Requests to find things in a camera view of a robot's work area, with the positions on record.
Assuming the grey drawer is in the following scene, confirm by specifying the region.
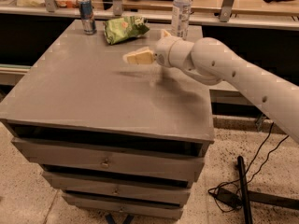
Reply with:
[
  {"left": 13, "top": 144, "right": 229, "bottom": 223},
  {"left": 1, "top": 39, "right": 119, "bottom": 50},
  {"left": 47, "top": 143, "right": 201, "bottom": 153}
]
[
  {"left": 62, "top": 192, "right": 183, "bottom": 219},
  {"left": 42, "top": 171, "right": 190, "bottom": 206},
  {"left": 12, "top": 138, "right": 204, "bottom": 182}
]

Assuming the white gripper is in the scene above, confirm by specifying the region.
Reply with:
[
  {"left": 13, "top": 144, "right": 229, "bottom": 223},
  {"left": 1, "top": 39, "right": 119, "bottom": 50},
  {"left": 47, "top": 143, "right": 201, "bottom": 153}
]
[{"left": 122, "top": 29, "right": 194, "bottom": 70}]

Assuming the clear plastic water bottle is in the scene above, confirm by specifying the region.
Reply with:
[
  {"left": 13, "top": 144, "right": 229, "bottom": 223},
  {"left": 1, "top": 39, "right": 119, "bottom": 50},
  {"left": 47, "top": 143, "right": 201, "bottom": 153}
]
[{"left": 171, "top": 0, "right": 192, "bottom": 39}]

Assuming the top grey drawer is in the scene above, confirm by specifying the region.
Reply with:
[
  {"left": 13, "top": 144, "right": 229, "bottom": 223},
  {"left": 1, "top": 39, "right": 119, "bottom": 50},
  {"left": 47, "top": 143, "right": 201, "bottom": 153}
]
[{"left": 12, "top": 138, "right": 204, "bottom": 182}]

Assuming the black metal stand base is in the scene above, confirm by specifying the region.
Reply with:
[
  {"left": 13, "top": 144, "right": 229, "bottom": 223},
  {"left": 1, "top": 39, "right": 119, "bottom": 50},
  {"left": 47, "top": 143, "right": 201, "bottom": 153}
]
[{"left": 237, "top": 156, "right": 299, "bottom": 224}]

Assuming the black power adapter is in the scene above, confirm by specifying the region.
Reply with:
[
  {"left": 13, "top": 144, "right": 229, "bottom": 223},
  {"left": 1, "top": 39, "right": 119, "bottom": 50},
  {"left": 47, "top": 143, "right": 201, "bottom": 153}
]
[{"left": 216, "top": 188, "right": 242, "bottom": 208}]

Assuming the blue silver energy drink can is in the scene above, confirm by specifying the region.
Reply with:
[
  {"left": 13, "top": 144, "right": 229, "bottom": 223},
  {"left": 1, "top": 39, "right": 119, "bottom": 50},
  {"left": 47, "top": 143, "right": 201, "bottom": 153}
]
[{"left": 78, "top": 0, "right": 96, "bottom": 35}]

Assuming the middle grey drawer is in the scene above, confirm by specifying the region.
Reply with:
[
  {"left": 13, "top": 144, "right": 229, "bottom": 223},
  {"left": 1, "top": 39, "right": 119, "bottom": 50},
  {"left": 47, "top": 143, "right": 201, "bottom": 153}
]
[{"left": 42, "top": 171, "right": 190, "bottom": 206}]

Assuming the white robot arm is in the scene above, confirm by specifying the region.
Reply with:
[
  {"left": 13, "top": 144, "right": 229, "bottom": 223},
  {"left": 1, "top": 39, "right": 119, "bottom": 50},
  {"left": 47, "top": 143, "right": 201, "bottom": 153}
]
[{"left": 123, "top": 30, "right": 299, "bottom": 142}]

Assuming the bottom grey drawer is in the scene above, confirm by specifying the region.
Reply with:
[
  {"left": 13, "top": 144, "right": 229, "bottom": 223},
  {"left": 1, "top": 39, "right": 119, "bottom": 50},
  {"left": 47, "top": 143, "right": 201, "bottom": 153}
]
[{"left": 62, "top": 192, "right": 183, "bottom": 219}]

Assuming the black power cable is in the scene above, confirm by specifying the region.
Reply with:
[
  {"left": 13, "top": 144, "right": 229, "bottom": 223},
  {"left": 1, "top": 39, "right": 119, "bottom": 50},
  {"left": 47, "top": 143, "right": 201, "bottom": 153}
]
[{"left": 207, "top": 121, "right": 291, "bottom": 214}]

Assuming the grey drawer cabinet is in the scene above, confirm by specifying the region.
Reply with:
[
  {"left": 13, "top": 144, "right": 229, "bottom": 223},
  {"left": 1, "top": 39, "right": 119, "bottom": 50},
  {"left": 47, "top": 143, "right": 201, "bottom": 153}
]
[{"left": 0, "top": 19, "right": 216, "bottom": 220}]

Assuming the metal railing frame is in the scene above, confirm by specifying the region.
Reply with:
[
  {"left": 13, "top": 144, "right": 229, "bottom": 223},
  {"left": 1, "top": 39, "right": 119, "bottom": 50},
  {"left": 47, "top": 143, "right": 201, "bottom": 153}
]
[{"left": 0, "top": 0, "right": 299, "bottom": 31}]

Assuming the green jalapeno chip bag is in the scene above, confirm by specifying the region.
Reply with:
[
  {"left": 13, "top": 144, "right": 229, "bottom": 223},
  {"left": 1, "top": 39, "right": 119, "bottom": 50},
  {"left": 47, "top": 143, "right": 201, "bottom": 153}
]
[{"left": 104, "top": 16, "right": 150, "bottom": 45}]

